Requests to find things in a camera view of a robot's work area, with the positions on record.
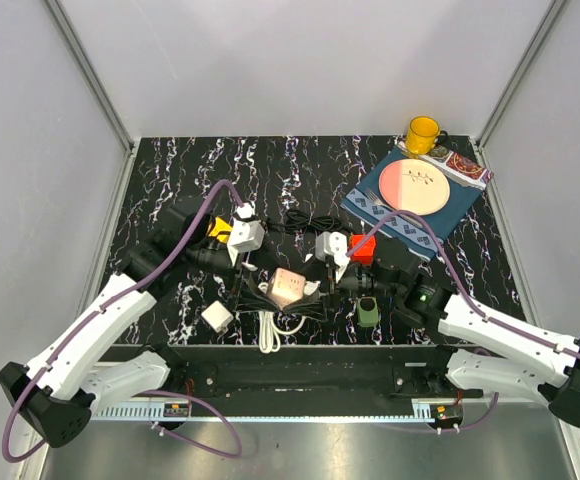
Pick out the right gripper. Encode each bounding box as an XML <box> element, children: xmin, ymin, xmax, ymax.
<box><xmin>284</xmin><ymin>250</ymin><xmax>402</xmax><ymax>322</ymax></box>

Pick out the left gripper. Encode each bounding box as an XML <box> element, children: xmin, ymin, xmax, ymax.
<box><xmin>186</xmin><ymin>236</ymin><xmax>288</xmax><ymax>311</ymax></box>

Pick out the beige cube socket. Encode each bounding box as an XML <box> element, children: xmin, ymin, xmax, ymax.
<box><xmin>259</xmin><ymin>268</ymin><xmax>306</xmax><ymax>309</ymax></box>

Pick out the green power strip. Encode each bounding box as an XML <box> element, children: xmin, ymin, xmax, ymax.
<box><xmin>356</xmin><ymin>296</ymin><xmax>380</xmax><ymax>328</ymax></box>

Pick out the red cube socket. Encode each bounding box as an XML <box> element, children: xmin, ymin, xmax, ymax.
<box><xmin>349</xmin><ymin>234</ymin><xmax>377</xmax><ymax>266</ymax></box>

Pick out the yellow cube socket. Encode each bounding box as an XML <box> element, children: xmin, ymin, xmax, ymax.
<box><xmin>207</xmin><ymin>216</ymin><xmax>232</xmax><ymax>243</ymax></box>

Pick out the white rectangular power strip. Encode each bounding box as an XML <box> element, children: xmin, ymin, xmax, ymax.
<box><xmin>304</xmin><ymin>281</ymin><xmax>320</xmax><ymax>296</ymax></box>

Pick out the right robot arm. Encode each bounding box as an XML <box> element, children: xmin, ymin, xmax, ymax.
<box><xmin>299</xmin><ymin>239</ymin><xmax>580</xmax><ymax>428</ymax></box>

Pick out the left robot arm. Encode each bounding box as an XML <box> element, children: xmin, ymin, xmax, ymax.
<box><xmin>0</xmin><ymin>198</ymin><xmax>265</xmax><ymax>448</ymax></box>

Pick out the white cube charger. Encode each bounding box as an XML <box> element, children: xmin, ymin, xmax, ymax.
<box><xmin>201</xmin><ymin>300</ymin><xmax>234</xmax><ymax>333</ymax></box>

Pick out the blue placemat cloth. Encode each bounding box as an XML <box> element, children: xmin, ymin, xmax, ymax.
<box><xmin>341</xmin><ymin>147</ymin><xmax>484</xmax><ymax>242</ymax></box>

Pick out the silver fork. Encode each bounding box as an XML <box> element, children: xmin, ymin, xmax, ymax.
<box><xmin>364</xmin><ymin>188</ymin><xmax>423</xmax><ymax>228</ymax></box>

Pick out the pink cream plate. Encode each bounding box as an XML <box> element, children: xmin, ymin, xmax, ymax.
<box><xmin>378</xmin><ymin>159</ymin><xmax>450</xmax><ymax>216</ymax></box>

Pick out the yellow mug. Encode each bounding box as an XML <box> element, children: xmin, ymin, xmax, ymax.
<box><xmin>405</xmin><ymin>116</ymin><xmax>448</xmax><ymax>155</ymax></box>

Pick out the white coiled cable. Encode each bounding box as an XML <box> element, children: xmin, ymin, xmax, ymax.
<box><xmin>258</xmin><ymin>309</ymin><xmax>306</xmax><ymax>354</ymax></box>

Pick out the black coiled cable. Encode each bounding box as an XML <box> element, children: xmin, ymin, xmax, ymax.
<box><xmin>259</xmin><ymin>208</ymin><xmax>356</xmax><ymax>239</ymax></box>

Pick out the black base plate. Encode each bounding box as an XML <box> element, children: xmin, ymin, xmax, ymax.
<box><xmin>99</xmin><ymin>343</ymin><xmax>486</xmax><ymax>416</ymax></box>

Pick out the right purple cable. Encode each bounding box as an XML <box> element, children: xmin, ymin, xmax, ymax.
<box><xmin>347</xmin><ymin>209</ymin><xmax>580</xmax><ymax>436</ymax></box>

